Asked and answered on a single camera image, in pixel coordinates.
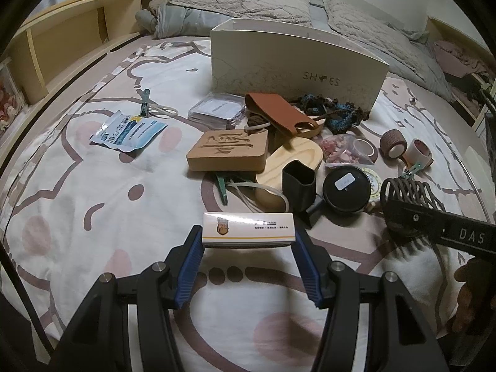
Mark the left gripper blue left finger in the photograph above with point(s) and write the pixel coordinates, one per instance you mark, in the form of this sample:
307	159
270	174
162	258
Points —
169	283

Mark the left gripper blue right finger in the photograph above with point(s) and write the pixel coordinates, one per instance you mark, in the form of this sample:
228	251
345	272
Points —
328	283

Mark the brown claw hair clip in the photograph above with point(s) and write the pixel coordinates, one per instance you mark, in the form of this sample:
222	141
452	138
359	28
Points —
395	192

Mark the small white cardboard box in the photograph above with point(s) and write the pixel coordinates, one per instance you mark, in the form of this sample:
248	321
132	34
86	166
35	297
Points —
244	230

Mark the blue white medicine sachet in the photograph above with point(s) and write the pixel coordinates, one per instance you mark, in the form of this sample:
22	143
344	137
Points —
127	133

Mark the round black tin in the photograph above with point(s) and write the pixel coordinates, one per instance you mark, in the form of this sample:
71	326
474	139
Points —
346	189

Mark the pink tape roll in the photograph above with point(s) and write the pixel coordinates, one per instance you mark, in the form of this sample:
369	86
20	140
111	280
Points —
418	153

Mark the brown tape roll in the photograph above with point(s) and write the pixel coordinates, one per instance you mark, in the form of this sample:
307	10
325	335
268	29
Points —
392	144

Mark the black plastic cup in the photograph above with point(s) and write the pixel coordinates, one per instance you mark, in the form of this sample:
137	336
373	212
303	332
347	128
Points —
298	185

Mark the bag of pink beads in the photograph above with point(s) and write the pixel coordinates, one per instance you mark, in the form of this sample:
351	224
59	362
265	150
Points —
344	150

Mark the dark crochet yarn piece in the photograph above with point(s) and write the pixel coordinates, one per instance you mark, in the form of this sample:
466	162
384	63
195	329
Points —
338	117

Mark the carved wooden block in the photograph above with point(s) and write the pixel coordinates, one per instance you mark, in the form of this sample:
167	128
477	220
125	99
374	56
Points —
229	150

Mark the white rubber band loop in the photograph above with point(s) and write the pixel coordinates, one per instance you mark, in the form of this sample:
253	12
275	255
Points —
162	111

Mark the clear plastic card case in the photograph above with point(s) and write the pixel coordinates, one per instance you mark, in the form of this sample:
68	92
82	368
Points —
218	111

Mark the green plastic clothespin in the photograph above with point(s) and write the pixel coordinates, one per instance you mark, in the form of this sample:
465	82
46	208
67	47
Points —
145	102

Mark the white shoe box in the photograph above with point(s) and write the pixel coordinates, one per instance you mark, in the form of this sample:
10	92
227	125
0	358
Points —
249	55

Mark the wooden bedside shelf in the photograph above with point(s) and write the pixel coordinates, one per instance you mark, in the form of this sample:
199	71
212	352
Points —
56	45

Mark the grey beige quilt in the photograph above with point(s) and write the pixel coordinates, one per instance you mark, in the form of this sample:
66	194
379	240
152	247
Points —
407	52

